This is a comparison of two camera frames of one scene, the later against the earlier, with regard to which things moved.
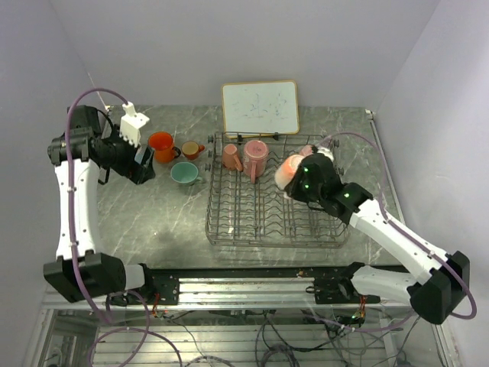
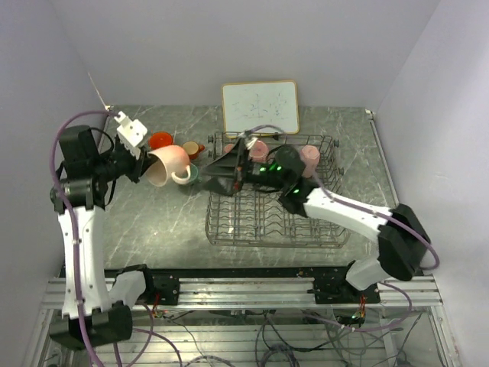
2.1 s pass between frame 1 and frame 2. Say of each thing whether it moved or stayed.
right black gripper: moved
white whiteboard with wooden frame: stayed
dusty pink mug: stayed
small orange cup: stayed
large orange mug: stayed
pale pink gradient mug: moved
